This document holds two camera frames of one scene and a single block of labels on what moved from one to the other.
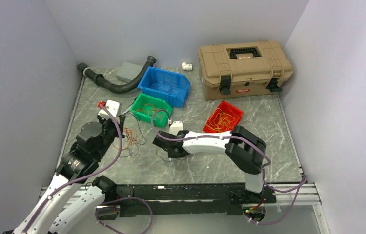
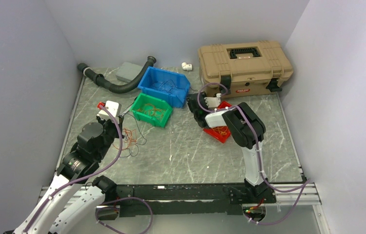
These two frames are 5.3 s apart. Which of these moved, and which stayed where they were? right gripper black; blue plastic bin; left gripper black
Moved: right gripper black
Stayed: blue plastic bin; left gripper black
